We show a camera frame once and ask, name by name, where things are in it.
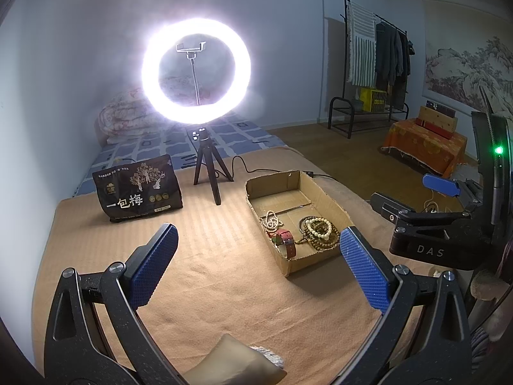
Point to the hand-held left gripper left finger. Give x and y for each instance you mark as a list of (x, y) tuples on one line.
[(154, 266)]

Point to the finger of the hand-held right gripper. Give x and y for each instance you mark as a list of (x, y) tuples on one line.
[(441, 184), (390, 206)]

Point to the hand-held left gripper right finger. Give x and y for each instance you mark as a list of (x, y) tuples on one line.
[(364, 268)]

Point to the cardboard box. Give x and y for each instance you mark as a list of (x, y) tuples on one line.
[(308, 264)]

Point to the person's right forearm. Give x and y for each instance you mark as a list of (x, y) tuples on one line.
[(487, 349)]

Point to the person's right hand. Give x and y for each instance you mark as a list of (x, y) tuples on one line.
[(489, 284)]

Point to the white power plug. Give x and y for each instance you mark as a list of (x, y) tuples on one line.
[(432, 207)]

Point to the orange cloth covered table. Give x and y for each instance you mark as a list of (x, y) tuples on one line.
[(421, 144)]

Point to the red flat box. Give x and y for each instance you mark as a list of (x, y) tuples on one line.
[(429, 125)]

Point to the light wooden box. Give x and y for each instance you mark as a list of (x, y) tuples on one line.
[(439, 119)]

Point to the black printed bag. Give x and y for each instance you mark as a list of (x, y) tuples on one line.
[(136, 200)]

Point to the dark flat box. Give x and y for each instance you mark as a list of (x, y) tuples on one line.
[(441, 108)]

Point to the thin dark hairpin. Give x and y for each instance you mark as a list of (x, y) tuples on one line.
[(294, 207)]

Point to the yellow crate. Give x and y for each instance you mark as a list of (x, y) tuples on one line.
[(372, 100)]

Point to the black shoe rack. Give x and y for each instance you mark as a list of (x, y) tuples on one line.
[(332, 112)]

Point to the olive cushion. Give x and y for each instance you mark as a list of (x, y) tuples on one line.
[(224, 365)]

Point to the black tripod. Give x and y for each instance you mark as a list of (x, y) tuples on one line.
[(205, 156)]

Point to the blue checked bed sheet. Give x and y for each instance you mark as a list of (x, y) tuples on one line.
[(160, 144)]

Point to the grey knitted cloth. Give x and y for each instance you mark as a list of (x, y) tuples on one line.
[(266, 355)]

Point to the dark hanging clothes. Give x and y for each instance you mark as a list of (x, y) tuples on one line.
[(390, 60)]

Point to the folded floral quilt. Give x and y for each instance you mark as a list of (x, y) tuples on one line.
[(120, 116)]

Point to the striped towel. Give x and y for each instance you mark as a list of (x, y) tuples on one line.
[(360, 48)]

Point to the black clothes rack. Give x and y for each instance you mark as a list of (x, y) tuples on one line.
[(345, 28)]

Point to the phone holder clamp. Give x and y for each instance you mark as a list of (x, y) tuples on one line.
[(191, 47)]

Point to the landscape wall scroll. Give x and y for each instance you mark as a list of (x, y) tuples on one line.
[(469, 64)]

